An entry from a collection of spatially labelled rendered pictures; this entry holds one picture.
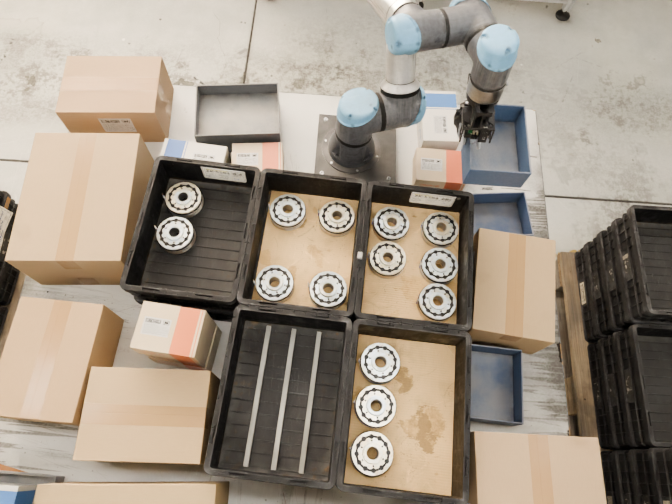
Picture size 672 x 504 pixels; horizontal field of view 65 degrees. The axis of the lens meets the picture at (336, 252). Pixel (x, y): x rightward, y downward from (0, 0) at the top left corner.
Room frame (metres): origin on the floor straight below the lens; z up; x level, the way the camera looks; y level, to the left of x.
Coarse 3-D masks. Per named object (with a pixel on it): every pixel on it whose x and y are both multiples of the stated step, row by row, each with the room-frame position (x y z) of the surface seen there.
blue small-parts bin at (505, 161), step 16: (496, 112) 0.88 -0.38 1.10; (512, 112) 0.89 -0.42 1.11; (496, 128) 0.86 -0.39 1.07; (512, 128) 0.87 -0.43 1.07; (480, 144) 0.81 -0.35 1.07; (496, 144) 0.81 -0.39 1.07; (512, 144) 0.82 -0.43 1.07; (528, 144) 0.77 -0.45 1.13; (464, 160) 0.74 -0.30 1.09; (480, 160) 0.76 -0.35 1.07; (496, 160) 0.76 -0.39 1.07; (512, 160) 0.77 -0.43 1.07; (528, 160) 0.73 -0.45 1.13; (464, 176) 0.69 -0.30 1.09; (480, 176) 0.69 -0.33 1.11; (496, 176) 0.69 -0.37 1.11; (512, 176) 0.69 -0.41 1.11; (528, 176) 0.69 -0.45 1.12
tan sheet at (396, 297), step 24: (408, 216) 0.70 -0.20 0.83; (456, 216) 0.71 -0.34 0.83; (408, 240) 0.62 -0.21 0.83; (456, 240) 0.63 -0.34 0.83; (408, 264) 0.55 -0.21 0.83; (384, 288) 0.47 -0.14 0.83; (408, 288) 0.48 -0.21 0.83; (456, 288) 0.49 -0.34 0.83; (384, 312) 0.40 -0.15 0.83; (408, 312) 0.41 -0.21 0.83; (456, 312) 0.42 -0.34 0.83
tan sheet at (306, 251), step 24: (288, 192) 0.74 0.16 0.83; (312, 216) 0.67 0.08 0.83; (336, 216) 0.68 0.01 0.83; (264, 240) 0.58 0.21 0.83; (288, 240) 0.59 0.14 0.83; (312, 240) 0.59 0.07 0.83; (336, 240) 0.60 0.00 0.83; (264, 264) 0.51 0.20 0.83; (288, 264) 0.51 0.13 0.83; (312, 264) 0.52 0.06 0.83; (336, 264) 0.53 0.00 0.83
